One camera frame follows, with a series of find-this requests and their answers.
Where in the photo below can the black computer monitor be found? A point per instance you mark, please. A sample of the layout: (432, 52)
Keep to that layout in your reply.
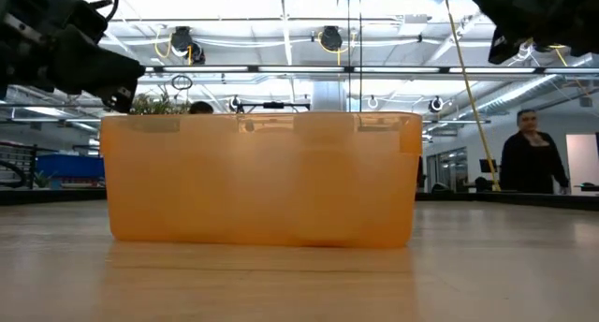
(487, 165)

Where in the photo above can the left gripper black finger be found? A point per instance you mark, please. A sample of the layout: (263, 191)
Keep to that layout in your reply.
(98, 69)

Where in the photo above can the orange translucent plastic basket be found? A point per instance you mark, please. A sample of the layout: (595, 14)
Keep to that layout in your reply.
(210, 195)

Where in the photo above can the small green potted plant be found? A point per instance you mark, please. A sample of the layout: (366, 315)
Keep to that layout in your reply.
(154, 106)

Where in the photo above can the black storage shelf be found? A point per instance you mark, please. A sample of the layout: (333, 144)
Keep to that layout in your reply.
(16, 165)

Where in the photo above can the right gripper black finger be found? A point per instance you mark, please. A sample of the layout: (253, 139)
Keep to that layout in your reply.
(507, 43)

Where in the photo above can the person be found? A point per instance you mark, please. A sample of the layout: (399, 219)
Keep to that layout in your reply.
(201, 108)
(531, 163)

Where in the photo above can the blue plastic bin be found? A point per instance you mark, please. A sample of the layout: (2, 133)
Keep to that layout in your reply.
(70, 166)

